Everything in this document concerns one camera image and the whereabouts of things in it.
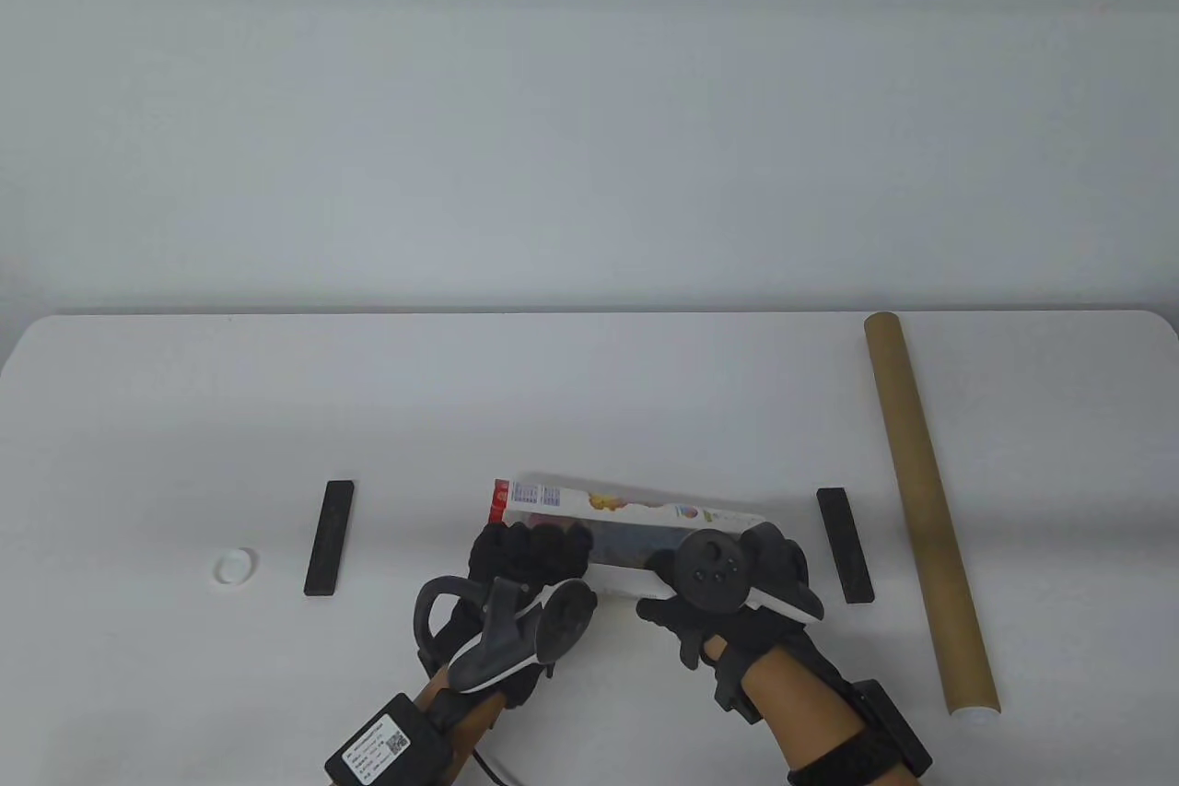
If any person's right hand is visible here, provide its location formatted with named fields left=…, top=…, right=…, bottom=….
left=637, top=523, right=823, bottom=718

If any person's left hand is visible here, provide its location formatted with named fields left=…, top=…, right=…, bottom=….
left=419, top=521, right=600, bottom=667

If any black bar paperweight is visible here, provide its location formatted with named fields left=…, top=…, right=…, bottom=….
left=816, top=487, right=874, bottom=604
left=304, top=480, right=356, bottom=598

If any colourful paper map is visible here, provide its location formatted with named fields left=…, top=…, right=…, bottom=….
left=485, top=477, right=767, bottom=598

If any brown cardboard mailing tube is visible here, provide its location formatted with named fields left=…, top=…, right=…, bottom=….
left=863, top=312, right=1001, bottom=722

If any person's left forearm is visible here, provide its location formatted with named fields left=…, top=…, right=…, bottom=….
left=410, top=671, right=503, bottom=736

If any person's right forearm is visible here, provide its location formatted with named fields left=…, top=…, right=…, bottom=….
left=741, top=646, right=871, bottom=773

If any grey white right controller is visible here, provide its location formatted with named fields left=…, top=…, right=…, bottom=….
left=677, top=526, right=825, bottom=624

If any grey white controller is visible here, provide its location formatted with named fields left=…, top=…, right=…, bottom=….
left=677, top=526, right=825, bottom=624
left=412, top=577, right=598, bottom=695

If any grey white left controller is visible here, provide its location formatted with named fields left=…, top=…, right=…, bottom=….
left=412, top=577, right=598, bottom=695

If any black right wrist strap mount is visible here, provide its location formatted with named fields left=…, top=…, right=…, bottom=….
left=714, top=639, right=765, bottom=722

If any black wrist strap mount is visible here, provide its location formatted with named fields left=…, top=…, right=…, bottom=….
left=433, top=685, right=508, bottom=741
left=714, top=639, right=765, bottom=722

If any black left wrist strap mount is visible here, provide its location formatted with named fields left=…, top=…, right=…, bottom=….
left=433, top=685, right=508, bottom=741

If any black plain wrist camera box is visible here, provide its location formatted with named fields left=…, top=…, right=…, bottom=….
left=852, top=680, right=933, bottom=773

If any black labelled wrist camera box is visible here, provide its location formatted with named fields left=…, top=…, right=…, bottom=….
left=324, top=694, right=452, bottom=786

